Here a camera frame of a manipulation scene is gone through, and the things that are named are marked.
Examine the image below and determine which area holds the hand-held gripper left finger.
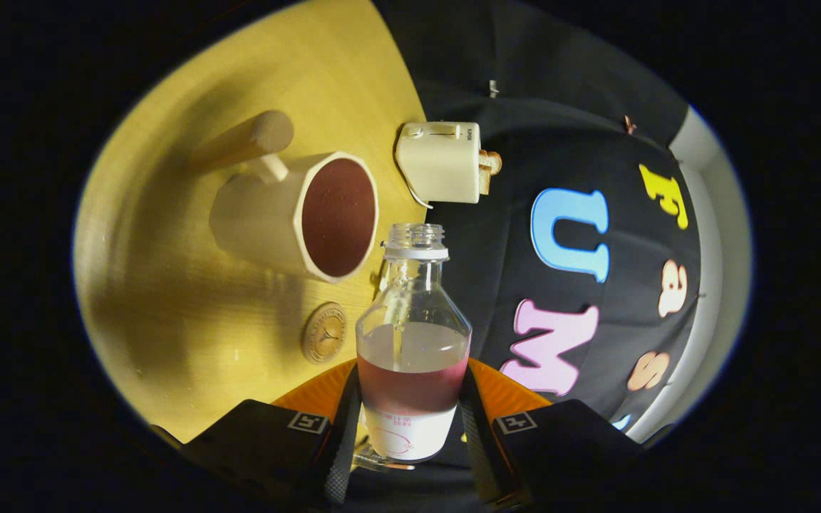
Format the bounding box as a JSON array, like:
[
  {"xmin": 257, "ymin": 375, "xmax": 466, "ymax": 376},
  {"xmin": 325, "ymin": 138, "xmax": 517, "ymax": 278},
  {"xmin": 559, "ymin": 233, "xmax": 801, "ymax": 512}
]
[{"xmin": 150, "ymin": 358, "xmax": 363, "ymax": 508}]

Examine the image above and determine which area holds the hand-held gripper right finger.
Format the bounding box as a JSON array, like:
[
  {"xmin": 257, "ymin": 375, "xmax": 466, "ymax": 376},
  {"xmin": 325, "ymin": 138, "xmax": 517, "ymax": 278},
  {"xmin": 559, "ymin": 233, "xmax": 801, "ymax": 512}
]
[{"xmin": 458, "ymin": 358, "xmax": 643, "ymax": 510}]

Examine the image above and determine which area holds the clear juice bottle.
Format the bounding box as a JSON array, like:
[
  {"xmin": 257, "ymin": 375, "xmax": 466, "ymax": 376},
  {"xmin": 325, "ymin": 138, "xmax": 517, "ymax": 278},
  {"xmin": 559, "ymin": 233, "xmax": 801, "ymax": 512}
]
[{"xmin": 356, "ymin": 223, "xmax": 473, "ymax": 462}]

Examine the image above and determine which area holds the round cork coaster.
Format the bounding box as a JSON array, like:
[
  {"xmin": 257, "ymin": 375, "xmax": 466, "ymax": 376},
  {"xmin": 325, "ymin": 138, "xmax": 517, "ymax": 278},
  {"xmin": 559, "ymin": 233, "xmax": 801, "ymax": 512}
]
[{"xmin": 301, "ymin": 302, "xmax": 348, "ymax": 365}]

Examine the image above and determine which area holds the white cup with wooden handle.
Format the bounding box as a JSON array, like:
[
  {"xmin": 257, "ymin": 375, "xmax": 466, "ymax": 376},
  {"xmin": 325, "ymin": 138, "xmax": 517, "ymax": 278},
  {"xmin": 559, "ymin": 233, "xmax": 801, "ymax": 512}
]
[{"xmin": 190, "ymin": 110, "xmax": 380, "ymax": 284}]

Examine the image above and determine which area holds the black backdrop cloth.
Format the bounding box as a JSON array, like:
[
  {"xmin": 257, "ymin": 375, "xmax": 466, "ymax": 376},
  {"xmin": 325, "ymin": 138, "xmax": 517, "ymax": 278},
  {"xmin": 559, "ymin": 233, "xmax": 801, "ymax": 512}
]
[{"xmin": 339, "ymin": 0, "xmax": 703, "ymax": 513}]

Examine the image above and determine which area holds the wooden table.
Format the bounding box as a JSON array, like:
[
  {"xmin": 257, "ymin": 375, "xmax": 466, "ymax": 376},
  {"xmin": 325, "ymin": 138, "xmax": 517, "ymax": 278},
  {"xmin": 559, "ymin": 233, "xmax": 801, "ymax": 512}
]
[{"xmin": 72, "ymin": 0, "xmax": 429, "ymax": 446}]

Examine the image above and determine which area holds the cream toaster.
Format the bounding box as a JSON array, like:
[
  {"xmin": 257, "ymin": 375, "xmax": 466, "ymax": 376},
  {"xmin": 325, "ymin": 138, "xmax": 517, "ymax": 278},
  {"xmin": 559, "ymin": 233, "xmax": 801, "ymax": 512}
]
[{"xmin": 395, "ymin": 121, "xmax": 482, "ymax": 204}]

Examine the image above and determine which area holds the white toaster cable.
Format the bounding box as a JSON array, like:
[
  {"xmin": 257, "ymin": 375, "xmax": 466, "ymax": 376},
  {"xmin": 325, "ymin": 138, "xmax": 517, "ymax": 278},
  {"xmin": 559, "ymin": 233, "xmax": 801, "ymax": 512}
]
[{"xmin": 407, "ymin": 175, "xmax": 434, "ymax": 209}]

